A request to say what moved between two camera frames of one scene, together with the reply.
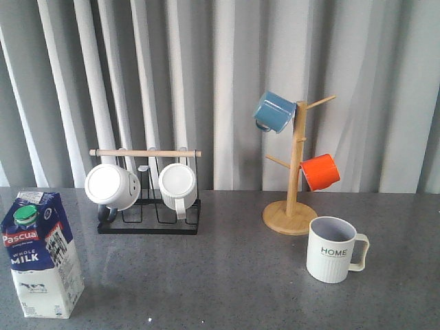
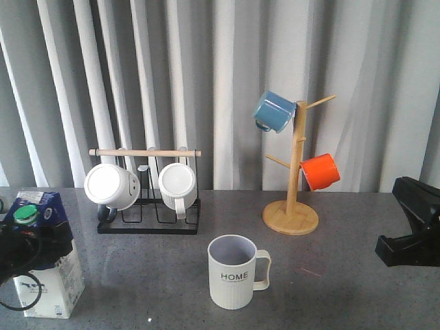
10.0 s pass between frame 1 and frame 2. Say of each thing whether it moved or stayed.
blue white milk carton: stayed
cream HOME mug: moved
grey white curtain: stayed
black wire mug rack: stayed
